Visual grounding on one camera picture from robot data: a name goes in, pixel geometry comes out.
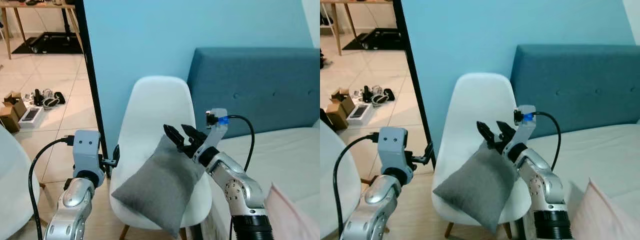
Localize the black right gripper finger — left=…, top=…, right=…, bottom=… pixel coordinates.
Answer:
left=163, top=124, right=186, bottom=151
left=496, top=120, right=516, bottom=139
left=475, top=120, right=497, bottom=147
left=180, top=123, right=207, bottom=144

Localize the grey square pillow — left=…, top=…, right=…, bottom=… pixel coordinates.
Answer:
left=110, top=134, right=206, bottom=239
left=432, top=139, right=521, bottom=234

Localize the pink pillow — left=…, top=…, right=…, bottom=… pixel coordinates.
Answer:
left=569, top=178, right=640, bottom=240
left=263, top=182, right=321, bottom=240

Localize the white flat product box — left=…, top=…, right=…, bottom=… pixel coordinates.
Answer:
left=347, top=102, right=374, bottom=126
left=18, top=105, right=45, bottom=129

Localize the black and white gadget pile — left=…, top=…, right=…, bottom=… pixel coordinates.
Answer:
left=356, top=85, right=396, bottom=106
left=31, top=88, right=67, bottom=110

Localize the blue fabric bed headboard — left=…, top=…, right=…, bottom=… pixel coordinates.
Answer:
left=187, top=47, right=321, bottom=142
left=509, top=43, right=640, bottom=140

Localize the brown cardboard box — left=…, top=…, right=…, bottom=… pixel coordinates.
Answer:
left=0, top=91, right=29, bottom=134
left=325, top=88, right=356, bottom=132

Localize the black wheeled floor platform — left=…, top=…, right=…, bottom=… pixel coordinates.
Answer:
left=355, top=28, right=405, bottom=51
left=11, top=31, right=84, bottom=55

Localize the wooden table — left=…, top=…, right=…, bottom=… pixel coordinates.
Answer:
left=0, top=0, right=84, bottom=61
left=320, top=0, right=396, bottom=57

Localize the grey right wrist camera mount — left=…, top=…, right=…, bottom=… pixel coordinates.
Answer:
left=205, top=108, right=229, bottom=148
left=514, top=104, right=537, bottom=146

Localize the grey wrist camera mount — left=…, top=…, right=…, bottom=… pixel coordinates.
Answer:
left=377, top=126, right=414, bottom=172
left=72, top=130, right=104, bottom=174
left=514, top=104, right=537, bottom=146
left=205, top=108, right=229, bottom=148

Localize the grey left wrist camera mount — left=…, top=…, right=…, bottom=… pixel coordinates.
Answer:
left=72, top=130, right=104, bottom=174
left=377, top=126, right=414, bottom=172

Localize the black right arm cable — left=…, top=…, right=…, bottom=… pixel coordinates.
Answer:
left=528, top=111, right=562, bottom=172
left=220, top=114, right=256, bottom=174

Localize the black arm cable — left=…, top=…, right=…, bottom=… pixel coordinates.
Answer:
left=332, top=132, right=381, bottom=240
left=220, top=114, right=256, bottom=174
left=528, top=111, right=562, bottom=172
left=28, top=135, right=76, bottom=240

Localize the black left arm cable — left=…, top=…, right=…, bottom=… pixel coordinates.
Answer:
left=28, top=135, right=76, bottom=240
left=332, top=132, right=381, bottom=240

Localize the black door frame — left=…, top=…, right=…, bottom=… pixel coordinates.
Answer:
left=392, top=0, right=437, bottom=169
left=73, top=0, right=112, bottom=177

